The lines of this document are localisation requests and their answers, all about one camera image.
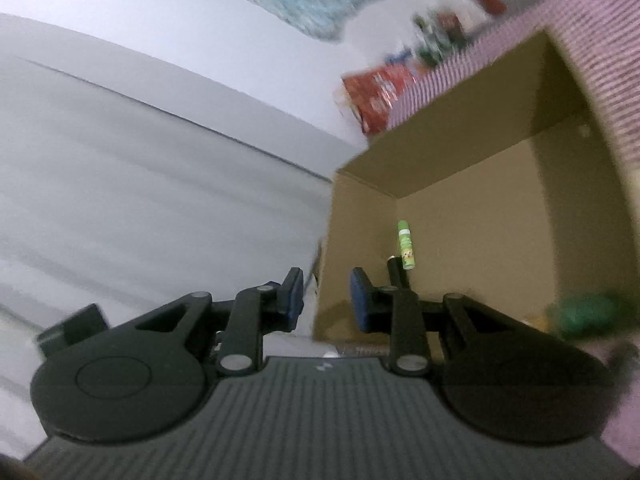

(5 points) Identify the green lip balm tube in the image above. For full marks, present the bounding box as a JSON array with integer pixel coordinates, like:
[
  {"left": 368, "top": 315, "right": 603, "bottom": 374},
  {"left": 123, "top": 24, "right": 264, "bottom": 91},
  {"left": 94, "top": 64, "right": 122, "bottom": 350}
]
[{"left": 396, "top": 219, "right": 417, "bottom": 271}]

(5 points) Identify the green crumpled item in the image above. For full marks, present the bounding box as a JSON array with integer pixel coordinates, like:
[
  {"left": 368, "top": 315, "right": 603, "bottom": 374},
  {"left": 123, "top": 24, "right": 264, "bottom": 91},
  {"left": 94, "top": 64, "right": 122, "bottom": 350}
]
[{"left": 547, "top": 293, "right": 632, "bottom": 342}]

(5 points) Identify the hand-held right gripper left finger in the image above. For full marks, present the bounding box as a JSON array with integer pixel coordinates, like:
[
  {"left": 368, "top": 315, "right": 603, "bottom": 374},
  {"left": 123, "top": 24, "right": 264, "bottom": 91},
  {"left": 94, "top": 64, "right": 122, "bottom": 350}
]
[{"left": 107, "top": 267, "right": 306, "bottom": 377}]

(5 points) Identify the green glass bottle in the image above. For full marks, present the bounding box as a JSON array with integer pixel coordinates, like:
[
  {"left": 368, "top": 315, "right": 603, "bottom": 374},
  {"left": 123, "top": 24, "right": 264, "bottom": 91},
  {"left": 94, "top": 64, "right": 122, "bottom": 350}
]
[{"left": 412, "top": 12, "right": 444, "bottom": 67}]

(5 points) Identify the red patterned gift bag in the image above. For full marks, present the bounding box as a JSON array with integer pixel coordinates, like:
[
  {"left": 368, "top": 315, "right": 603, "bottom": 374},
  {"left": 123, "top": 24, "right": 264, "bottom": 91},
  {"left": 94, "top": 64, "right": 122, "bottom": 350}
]
[{"left": 341, "top": 62, "right": 422, "bottom": 137}]

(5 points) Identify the red small box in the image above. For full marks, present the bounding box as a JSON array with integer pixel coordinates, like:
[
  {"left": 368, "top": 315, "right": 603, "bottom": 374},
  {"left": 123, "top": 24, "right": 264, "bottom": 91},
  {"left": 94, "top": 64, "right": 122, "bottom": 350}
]
[{"left": 437, "top": 9, "right": 469, "bottom": 49}]

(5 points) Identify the pink striped blanket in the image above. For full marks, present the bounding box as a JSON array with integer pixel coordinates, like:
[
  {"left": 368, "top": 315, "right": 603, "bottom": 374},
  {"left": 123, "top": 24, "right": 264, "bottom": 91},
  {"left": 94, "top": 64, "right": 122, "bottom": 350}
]
[{"left": 387, "top": 0, "right": 640, "bottom": 480}]

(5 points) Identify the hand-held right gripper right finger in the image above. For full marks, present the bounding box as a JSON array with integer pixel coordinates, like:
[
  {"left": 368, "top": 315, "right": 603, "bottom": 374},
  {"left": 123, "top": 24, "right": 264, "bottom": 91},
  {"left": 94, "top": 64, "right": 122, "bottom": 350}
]
[{"left": 348, "top": 266, "right": 543, "bottom": 377}]

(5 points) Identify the brown cardboard box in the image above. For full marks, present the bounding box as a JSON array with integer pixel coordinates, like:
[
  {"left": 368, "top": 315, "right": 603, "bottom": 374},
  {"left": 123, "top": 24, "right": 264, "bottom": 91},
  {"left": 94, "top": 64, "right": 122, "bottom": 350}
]
[{"left": 311, "top": 29, "right": 632, "bottom": 361}]

